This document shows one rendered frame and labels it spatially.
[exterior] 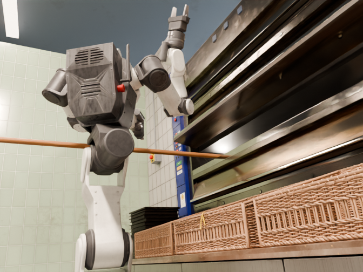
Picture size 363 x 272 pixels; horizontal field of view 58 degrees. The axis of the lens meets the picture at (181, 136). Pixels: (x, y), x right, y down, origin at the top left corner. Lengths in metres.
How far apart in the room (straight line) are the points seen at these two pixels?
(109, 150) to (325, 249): 0.74
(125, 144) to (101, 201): 0.25
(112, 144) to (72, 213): 1.93
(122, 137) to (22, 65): 2.40
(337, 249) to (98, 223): 0.82
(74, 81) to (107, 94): 0.15
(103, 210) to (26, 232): 1.77
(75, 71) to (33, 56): 2.20
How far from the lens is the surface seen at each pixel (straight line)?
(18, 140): 1.85
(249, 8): 2.21
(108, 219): 1.29
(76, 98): 1.35
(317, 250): 0.87
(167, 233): 1.71
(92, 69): 1.35
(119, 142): 1.19
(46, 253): 3.02
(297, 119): 1.68
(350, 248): 0.82
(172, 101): 1.54
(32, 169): 3.11
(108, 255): 1.26
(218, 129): 2.23
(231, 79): 2.18
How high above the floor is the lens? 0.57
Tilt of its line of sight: 20 degrees up
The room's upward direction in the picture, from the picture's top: 4 degrees counter-clockwise
